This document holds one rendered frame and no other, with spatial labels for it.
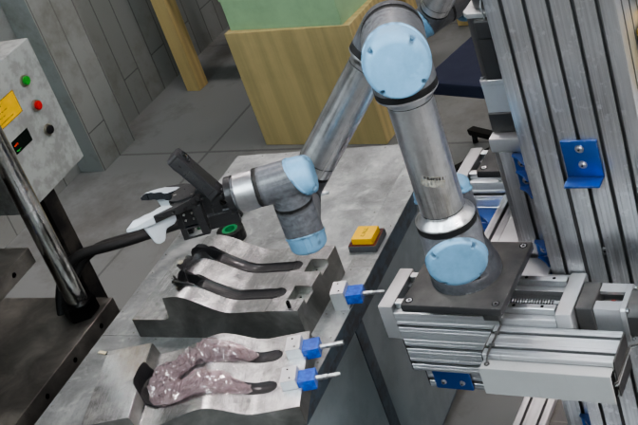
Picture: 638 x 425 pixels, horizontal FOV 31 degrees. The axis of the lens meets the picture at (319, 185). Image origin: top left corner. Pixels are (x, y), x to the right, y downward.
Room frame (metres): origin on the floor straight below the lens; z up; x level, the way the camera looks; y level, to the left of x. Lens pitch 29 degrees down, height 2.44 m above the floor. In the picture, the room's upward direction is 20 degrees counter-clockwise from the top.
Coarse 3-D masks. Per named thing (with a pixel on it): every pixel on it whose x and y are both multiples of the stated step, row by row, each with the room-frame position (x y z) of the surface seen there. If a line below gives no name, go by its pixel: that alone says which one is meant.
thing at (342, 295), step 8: (336, 288) 2.36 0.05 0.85; (344, 288) 2.35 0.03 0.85; (352, 288) 2.35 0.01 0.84; (360, 288) 2.34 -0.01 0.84; (336, 296) 2.34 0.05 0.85; (344, 296) 2.33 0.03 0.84; (352, 296) 2.33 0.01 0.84; (360, 296) 2.32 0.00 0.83; (336, 304) 2.34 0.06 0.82; (344, 304) 2.34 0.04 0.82; (352, 304) 2.33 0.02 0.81
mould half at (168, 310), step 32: (256, 256) 2.58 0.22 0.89; (288, 256) 2.53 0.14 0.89; (320, 256) 2.47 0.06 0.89; (160, 288) 2.64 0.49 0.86; (192, 288) 2.47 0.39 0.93; (256, 288) 2.44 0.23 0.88; (288, 288) 2.38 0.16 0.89; (320, 288) 2.38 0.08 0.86; (160, 320) 2.49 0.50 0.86; (192, 320) 2.44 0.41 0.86; (224, 320) 2.39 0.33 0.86; (256, 320) 2.34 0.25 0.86; (288, 320) 2.29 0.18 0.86
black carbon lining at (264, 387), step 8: (256, 352) 2.21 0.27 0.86; (264, 352) 2.21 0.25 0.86; (272, 352) 2.20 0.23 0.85; (280, 352) 2.19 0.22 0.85; (256, 360) 2.19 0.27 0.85; (264, 360) 2.19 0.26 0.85; (272, 360) 2.17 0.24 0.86; (144, 368) 2.25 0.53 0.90; (136, 376) 2.22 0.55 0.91; (144, 376) 2.24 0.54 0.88; (152, 376) 2.25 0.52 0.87; (136, 384) 2.20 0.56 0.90; (144, 384) 2.23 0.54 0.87; (256, 384) 2.10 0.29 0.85; (264, 384) 2.10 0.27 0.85; (272, 384) 2.09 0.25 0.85; (144, 392) 2.21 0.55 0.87; (256, 392) 2.08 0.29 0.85; (264, 392) 2.07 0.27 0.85; (144, 400) 2.17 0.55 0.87
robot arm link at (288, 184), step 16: (288, 160) 1.88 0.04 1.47; (304, 160) 1.87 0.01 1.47; (256, 176) 1.88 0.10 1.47; (272, 176) 1.87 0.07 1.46; (288, 176) 1.85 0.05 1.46; (304, 176) 1.85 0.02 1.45; (256, 192) 1.86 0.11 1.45; (272, 192) 1.86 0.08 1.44; (288, 192) 1.85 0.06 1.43; (304, 192) 1.85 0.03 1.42; (288, 208) 1.85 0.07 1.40
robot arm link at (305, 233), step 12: (312, 204) 1.87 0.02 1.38; (288, 216) 1.86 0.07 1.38; (300, 216) 1.85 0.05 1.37; (312, 216) 1.86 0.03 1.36; (288, 228) 1.86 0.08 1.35; (300, 228) 1.85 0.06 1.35; (312, 228) 1.86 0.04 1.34; (324, 228) 1.88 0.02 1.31; (288, 240) 1.87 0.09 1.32; (300, 240) 1.85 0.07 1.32; (312, 240) 1.85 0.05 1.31; (324, 240) 1.87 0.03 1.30; (300, 252) 1.86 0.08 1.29; (312, 252) 1.86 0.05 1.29
